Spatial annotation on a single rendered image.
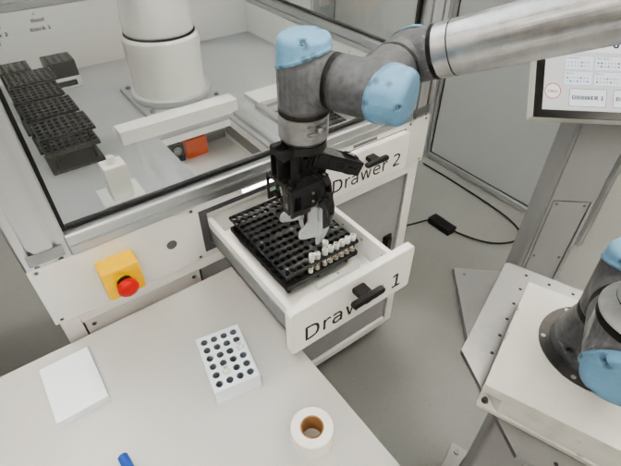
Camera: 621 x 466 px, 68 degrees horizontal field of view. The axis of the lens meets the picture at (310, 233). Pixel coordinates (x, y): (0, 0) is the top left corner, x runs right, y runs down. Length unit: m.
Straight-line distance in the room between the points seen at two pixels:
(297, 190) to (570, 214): 1.21
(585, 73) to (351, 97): 0.94
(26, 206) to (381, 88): 0.59
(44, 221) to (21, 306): 1.46
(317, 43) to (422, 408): 1.40
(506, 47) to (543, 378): 0.53
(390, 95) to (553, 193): 1.16
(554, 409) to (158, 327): 0.73
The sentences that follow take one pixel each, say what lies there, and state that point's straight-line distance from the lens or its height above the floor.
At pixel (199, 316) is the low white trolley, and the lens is 1.00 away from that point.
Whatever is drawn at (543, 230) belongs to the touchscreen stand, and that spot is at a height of 0.49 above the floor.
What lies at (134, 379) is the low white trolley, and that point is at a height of 0.76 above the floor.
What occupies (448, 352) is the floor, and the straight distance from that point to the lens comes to 1.91.
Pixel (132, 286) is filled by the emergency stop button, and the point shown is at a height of 0.88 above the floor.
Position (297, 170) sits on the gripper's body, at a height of 1.13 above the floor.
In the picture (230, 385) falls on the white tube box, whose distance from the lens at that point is 0.85.
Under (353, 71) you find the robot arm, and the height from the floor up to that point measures 1.30.
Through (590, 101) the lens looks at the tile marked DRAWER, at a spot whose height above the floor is 1.00.
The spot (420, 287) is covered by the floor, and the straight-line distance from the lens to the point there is 2.11.
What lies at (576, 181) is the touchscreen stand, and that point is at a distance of 1.67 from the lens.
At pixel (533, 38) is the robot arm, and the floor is 1.34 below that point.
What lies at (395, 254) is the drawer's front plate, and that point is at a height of 0.93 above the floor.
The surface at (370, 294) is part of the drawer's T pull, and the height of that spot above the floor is 0.91.
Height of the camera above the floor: 1.52
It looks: 41 degrees down
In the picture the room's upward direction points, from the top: straight up
